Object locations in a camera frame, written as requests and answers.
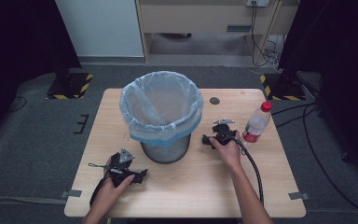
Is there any black floor cable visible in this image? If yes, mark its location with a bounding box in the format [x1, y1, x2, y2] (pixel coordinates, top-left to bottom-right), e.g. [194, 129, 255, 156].
[302, 103, 358, 221]
[274, 106, 321, 129]
[7, 95, 29, 114]
[270, 101, 319, 117]

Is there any grey mesh trash bin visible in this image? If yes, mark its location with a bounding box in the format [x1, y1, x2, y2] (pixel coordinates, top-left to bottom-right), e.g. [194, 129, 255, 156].
[140, 133, 191, 165]

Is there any black gripper strap cable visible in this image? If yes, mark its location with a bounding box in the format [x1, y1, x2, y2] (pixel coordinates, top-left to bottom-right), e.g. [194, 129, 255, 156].
[89, 175, 111, 208]

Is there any translucent blue bin liner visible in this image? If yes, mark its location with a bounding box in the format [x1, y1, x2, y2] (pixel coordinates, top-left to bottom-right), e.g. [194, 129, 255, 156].
[118, 70, 205, 148]

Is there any person's right hand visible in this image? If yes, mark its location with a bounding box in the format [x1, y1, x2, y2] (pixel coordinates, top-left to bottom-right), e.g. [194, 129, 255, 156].
[208, 130, 244, 172]

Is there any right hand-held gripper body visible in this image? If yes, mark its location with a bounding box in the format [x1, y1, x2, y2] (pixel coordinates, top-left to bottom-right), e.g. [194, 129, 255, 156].
[212, 118, 241, 147]

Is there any thin grey wire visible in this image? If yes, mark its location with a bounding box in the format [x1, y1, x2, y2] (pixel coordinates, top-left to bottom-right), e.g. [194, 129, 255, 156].
[88, 162, 124, 175]

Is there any clear bottle with red cap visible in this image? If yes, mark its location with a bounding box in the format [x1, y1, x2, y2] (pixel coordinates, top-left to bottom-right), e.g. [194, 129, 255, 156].
[241, 101, 274, 145]

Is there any grey tape piece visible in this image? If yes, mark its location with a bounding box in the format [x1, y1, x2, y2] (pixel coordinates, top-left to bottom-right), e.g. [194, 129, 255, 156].
[60, 189, 83, 200]
[288, 191, 310, 201]

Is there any white power strip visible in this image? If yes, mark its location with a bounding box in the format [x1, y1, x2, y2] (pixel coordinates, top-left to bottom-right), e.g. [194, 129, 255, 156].
[245, 0, 271, 8]

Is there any person's left hand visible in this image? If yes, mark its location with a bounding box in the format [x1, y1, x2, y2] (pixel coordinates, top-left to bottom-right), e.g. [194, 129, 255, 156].
[89, 157, 136, 218]

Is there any black curtain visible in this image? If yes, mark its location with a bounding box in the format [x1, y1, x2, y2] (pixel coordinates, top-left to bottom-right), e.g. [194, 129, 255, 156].
[277, 0, 358, 183]
[0, 0, 83, 144]

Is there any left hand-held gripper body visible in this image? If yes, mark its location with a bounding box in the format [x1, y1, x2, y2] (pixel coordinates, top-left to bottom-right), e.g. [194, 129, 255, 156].
[106, 147, 137, 189]

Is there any bundle of black cables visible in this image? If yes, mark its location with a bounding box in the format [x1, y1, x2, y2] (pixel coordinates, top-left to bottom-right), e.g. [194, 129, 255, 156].
[249, 1, 283, 68]

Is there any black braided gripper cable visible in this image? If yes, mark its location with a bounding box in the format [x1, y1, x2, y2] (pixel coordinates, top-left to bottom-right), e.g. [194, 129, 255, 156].
[220, 129, 266, 207]

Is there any black stand base striped edge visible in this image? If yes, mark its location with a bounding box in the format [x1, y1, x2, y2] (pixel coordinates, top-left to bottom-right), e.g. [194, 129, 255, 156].
[259, 70, 307, 102]
[46, 59, 94, 101]

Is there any light wooden desk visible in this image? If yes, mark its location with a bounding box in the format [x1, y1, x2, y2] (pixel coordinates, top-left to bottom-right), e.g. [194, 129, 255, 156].
[135, 0, 301, 63]

